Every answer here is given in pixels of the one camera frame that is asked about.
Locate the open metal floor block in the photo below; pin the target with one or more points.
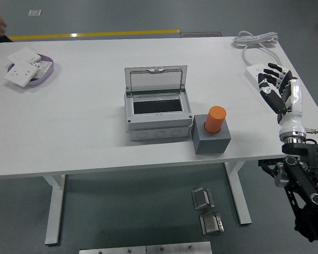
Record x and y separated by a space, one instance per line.
202 198

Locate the purple oval tray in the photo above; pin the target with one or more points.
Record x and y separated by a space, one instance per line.
41 80

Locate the black table control panel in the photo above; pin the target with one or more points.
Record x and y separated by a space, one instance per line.
267 161

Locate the white table leg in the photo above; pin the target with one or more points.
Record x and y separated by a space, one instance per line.
241 201
54 211

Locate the small printed socket plate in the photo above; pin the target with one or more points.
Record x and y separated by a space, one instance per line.
43 67

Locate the orange cylinder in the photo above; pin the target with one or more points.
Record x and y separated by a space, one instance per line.
214 119

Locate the brown floor cover plate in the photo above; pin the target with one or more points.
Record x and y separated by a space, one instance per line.
201 34

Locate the yellow floor tape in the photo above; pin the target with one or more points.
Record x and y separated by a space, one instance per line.
95 34

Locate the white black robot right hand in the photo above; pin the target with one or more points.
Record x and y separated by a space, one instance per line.
291 116

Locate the grey cube with round hole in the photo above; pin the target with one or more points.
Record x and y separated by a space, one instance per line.
209 145

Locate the large white wall socket plate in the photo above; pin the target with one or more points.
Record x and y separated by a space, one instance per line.
19 74

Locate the long metal base plate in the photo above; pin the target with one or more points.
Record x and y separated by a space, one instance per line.
111 250

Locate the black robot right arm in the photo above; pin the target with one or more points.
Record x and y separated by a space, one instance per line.
304 180

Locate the metal base plate with screws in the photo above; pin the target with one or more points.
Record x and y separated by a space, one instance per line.
177 248

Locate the white wall switch plate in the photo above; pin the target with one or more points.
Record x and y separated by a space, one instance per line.
24 57

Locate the grey junction box with lid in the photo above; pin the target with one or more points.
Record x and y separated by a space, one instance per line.
156 123

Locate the closed metal floor block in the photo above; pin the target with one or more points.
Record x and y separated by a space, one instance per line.
212 223

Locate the small grey floor square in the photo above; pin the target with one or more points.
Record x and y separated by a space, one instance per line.
34 13

